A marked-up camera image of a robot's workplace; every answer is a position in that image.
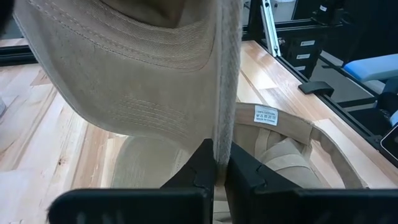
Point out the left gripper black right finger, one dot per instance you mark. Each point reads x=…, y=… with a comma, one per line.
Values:
x=273, y=202

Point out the black boxes with white labels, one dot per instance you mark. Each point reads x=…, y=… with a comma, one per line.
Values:
x=303, y=49

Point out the silver aluminium bracket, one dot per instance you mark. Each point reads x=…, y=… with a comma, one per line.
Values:
x=271, y=28

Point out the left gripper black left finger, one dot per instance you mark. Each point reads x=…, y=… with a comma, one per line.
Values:
x=155, y=205

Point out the beige baseball cap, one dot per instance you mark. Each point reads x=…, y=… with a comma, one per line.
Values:
x=289, y=155
x=140, y=84

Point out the blue padded seat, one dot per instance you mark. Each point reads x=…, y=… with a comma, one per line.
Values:
x=370, y=67

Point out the black table clamp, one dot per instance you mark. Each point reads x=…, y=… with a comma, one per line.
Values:
x=315, y=88

